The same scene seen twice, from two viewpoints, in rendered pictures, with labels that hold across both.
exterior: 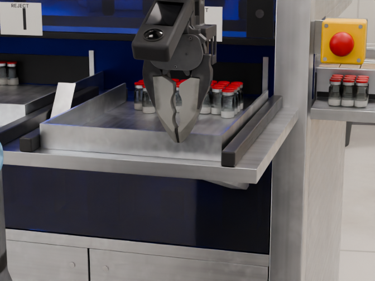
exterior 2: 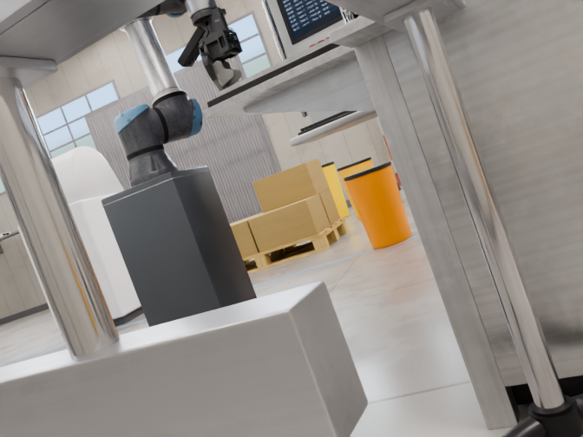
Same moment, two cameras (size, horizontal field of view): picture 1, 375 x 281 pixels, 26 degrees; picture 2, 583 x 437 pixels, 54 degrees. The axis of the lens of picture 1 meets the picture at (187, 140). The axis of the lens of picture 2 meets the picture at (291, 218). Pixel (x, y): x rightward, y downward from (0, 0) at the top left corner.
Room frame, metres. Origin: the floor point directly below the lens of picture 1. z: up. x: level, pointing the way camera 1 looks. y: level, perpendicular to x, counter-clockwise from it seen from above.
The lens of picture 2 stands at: (1.37, -1.42, 0.64)
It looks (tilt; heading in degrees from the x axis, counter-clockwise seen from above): 3 degrees down; 101
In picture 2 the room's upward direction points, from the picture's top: 20 degrees counter-clockwise
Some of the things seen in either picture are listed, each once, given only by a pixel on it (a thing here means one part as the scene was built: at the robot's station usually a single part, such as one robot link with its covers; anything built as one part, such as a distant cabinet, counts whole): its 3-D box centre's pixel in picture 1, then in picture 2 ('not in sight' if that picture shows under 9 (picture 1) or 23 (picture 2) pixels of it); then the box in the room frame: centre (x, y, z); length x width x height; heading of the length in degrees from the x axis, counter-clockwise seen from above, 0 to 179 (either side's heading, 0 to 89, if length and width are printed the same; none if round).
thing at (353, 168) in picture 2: not in sight; (363, 189); (0.97, 5.11, 0.32); 0.42 x 0.40 x 0.64; 172
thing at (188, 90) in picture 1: (193, 106); (225, 77); (1.06, -0.01, 0.95); 0.06 x 0.03 x 0.09; 165
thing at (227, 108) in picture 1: (227, 103); not in sight; (1.29, -0.07, 0.90); 0.02 x 0.02 x 0.05
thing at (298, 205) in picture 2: not in sight; (265, 220); (0.04, 4.03, 0.40); 1.43 x 1.09 x 0.80; 159
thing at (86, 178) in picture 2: not in sight; (88, 238); (-1.51, 3.51, 0.82); 0.84 x 0.78 x 1.65; 85
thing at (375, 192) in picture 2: not in sight; (379, 205); (1.19, 2.74, 0.28); 0.36 x 0.35 x 0.56; 170
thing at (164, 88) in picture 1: (171, 105); (231, 78); (1.06, 0.02, 0.95); 0.06 x 0.03 x 0.09; 165
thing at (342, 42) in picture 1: (341, 43); not in sight; (1.34, -0.26, 0.99); 0.04 x 0.04 x 0.04; 75
